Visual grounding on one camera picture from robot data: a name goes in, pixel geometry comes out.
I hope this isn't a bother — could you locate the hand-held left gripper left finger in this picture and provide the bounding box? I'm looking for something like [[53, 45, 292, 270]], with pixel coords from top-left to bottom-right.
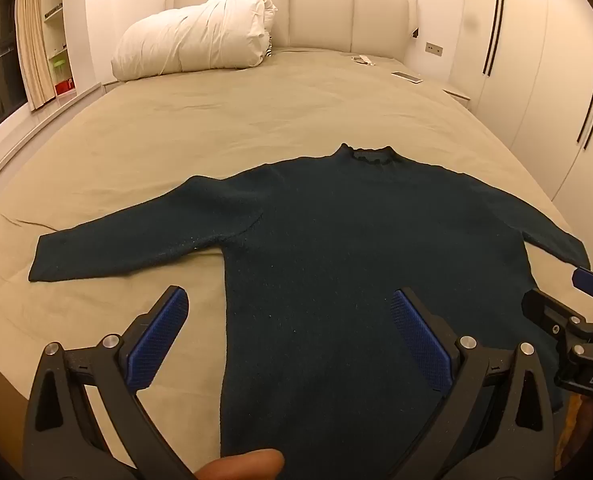
[[22, 285, 197, 480]]

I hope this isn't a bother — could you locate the person's left hand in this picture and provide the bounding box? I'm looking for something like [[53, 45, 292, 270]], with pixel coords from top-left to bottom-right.
[[194, 449, 284, 480]]

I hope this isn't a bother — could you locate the white wall shelf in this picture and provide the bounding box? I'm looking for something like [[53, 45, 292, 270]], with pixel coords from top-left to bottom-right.
[[40, 0, 78, 98]]

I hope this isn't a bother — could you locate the white wardrobe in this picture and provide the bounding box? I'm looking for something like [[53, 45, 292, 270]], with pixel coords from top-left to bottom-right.
[[447, 0, 593, 271]]

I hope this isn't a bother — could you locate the beige padded headboard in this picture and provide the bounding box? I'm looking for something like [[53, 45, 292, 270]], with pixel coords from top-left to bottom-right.
[[165, 0, 418, 56]]

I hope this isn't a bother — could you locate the dark teal sweater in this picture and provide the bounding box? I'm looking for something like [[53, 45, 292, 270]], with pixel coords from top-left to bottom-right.
[[29, 143, 591, 480]]

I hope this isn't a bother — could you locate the beige curtain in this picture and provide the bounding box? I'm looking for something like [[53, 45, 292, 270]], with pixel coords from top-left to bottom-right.
[[15, 0, 57, 111]]

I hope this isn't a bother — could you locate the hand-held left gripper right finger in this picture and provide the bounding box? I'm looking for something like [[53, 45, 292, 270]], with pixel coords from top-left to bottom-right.
[[391, 287, 557, 480]]

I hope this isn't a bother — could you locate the white window ledge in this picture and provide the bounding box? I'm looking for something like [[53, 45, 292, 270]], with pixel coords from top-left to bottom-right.
[[0, 82, 102, 196]]

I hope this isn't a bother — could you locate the white rolled duvet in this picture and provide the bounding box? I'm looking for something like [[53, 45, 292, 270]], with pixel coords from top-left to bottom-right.
[[110, 0, 278, 81]]

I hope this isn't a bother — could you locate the bed with beige sheet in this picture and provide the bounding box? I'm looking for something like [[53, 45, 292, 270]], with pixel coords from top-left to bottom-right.
[[0, 47, 593, 480]]

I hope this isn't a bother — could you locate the white nightstand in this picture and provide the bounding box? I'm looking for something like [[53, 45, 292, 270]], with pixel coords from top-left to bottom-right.
[[443, 87, 472, 107]]

